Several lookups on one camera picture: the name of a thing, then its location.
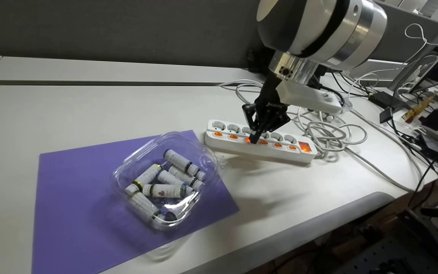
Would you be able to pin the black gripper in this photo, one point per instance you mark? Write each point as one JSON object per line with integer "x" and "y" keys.
{"x": 269, "y": 93}

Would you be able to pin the white cylindrical tube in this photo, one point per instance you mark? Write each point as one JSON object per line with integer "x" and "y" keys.
{"x": 181, "y": 161}
{"x": 144, "y": 207}
{"x": 185, "y": 176}
{"x": 166, "y": 190}
{"x": 144, "y": 176}
{"x": 170, "y": 178}

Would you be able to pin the yellow tool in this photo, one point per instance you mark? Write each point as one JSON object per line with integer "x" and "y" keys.
{"x": 418, "y": 106}

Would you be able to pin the clear plastic container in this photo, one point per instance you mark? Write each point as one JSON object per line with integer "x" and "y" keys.
{"x": 128, "y": 176}

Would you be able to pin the purple paper sheet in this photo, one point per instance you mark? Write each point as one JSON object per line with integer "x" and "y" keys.
{"x": 76, "y": 202}

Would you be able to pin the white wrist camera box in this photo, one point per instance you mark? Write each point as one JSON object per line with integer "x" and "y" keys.
{"x": 310, "y": 99}

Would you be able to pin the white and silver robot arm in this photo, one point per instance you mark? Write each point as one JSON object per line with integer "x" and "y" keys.
{"x": 325, "y": 27}

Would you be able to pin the white six-socket power strip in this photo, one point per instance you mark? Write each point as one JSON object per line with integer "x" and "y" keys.
{"x": 258, "y": 145}

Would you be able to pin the black power adapter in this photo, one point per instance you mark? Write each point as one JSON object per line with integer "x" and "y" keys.
{"x": 383, "y": 99}

